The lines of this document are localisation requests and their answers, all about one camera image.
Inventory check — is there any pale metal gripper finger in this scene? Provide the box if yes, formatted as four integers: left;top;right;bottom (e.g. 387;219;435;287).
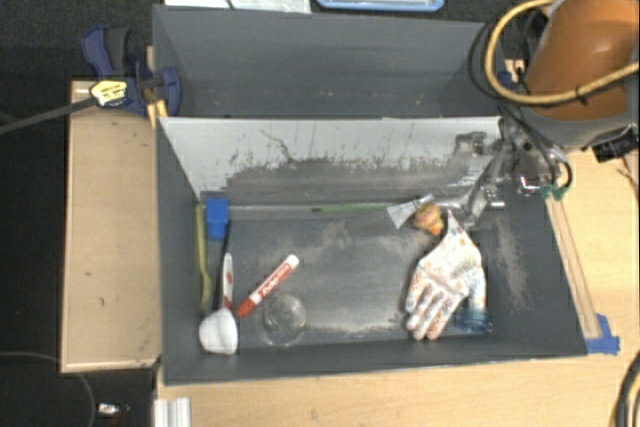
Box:
458;186;506;229
443;130;491;190

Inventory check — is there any orange and pink toy top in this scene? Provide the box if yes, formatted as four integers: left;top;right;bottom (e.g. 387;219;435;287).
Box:
412;202;444;237

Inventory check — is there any clear plastic packet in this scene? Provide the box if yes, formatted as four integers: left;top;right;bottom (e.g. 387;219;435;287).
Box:
386;194;474;230

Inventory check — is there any white patterned glove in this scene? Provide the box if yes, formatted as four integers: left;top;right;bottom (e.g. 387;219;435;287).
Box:
403;209;489;342

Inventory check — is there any clear blue cap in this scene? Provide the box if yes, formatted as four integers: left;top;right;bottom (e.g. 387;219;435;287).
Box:
453;307;494;336

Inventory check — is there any grey metal bin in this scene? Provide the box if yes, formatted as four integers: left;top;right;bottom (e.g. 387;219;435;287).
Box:
151;3;589;387

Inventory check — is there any dark green flat block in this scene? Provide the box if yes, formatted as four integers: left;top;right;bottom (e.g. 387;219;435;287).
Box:
227;200;401;222

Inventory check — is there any clear glass ball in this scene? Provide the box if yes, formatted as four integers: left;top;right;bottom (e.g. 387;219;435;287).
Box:
262;293;308;347

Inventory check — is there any red and white marker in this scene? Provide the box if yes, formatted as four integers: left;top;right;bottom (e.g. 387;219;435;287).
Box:
234;253;301;319

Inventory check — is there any small blue block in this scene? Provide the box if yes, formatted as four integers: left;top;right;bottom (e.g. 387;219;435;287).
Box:
204;197;231;240

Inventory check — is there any thin black stick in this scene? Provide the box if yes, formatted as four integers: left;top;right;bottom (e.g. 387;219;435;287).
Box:
214;222;232;311

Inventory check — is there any yellow-green toothbrush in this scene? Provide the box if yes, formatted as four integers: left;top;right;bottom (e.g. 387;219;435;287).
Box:
194;204;214;316

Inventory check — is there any white and red scoop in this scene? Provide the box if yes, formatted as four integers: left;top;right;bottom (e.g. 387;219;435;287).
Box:
198;252;240;356

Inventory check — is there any pale wood board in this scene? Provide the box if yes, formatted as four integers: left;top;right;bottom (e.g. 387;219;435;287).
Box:
59;80;162;374

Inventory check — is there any black cylinder on white bracket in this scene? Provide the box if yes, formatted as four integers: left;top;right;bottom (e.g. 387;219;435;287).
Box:
592;127;640;163

